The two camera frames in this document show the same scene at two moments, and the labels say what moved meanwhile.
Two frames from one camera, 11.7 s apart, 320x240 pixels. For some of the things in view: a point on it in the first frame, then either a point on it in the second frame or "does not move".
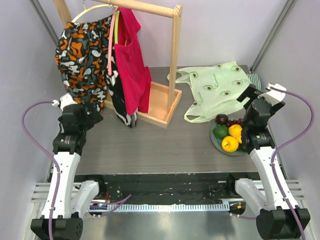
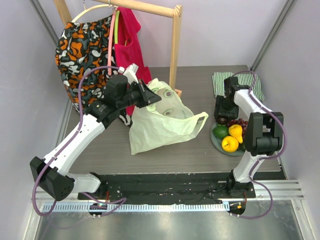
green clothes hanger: (116, 26) does not move
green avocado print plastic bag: (217, 88) → (169, 121)
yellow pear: (235, 130) does not move
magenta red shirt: (136, 77) does not move
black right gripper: (250, 94) → (225, 113)
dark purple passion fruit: (221, 119) does not move
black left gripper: (95, 117) → (146, 94)
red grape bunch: (234, 122) does not move
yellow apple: (229, 144) does not move
